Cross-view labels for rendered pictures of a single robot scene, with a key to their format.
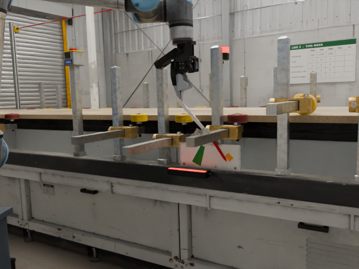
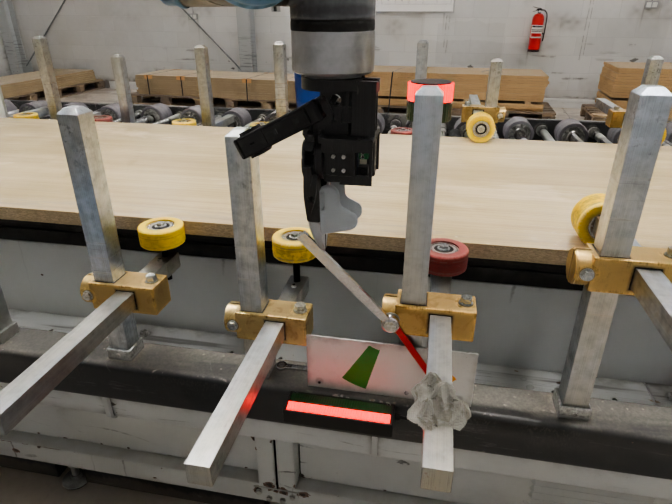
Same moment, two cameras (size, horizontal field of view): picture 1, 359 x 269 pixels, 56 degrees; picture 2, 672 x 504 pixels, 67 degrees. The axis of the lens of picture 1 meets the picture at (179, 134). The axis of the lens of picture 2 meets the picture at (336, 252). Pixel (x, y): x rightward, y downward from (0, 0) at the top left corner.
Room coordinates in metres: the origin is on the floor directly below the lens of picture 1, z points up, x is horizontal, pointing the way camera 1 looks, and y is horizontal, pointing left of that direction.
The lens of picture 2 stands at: (0.73, 0.18, 1.26)
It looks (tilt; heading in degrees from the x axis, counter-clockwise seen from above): 26 degrees down; 341
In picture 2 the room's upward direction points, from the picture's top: straight up
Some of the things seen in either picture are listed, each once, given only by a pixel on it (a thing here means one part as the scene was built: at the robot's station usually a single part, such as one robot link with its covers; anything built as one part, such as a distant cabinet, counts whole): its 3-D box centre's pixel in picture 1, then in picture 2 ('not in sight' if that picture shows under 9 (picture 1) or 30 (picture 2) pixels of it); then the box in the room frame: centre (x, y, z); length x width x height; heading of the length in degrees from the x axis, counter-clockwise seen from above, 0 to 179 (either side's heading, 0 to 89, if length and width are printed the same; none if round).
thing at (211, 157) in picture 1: (208, 156); (388, 370); (1.30, -0.11, 0.75); 0.26 x 0.01 x 0.10; 60
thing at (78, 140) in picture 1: (112, 134); (103, 321); (1.46, 0.29, 0.83); 0.44 x 0.03 x 0.04; 150
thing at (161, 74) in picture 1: (163, 124); (253, 282); (1.43, 0.07, 0.87); 0.04 x 0.04 x 0.48; 60
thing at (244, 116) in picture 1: (237, 127); (441, 275); (1.38, -0.24, 0.85); 0.08 x 0.08 x 0.11
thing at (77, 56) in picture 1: (73, 58); not in sight; (1.69, 0.51, 1.18); 0.07 x 0.07 x 0.08; 60
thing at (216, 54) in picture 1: (217, 109); (416, 261); (1.30, -0.15, 0.93); 0.04 x 0.04 x 0.48; 60
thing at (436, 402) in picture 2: (203, 130); (440, 395); (1.10, -0.08, 0.87); 0.09 x 0.07 x 0.02; 150
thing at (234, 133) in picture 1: (223, 132); (428, 313); (1.30, -0.17, 0.85); 0.14 x 0.06 x 0.05; 60
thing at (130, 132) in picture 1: (122, 132); (125, 291); (1.55, 0.26, 0.83); 0.14 x 0.06 x 0.05; 60
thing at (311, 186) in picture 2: (175, 73); (314, 184); (1.28, 0.01, 1.07); 0.05 x 0.02 x 0.09; 150
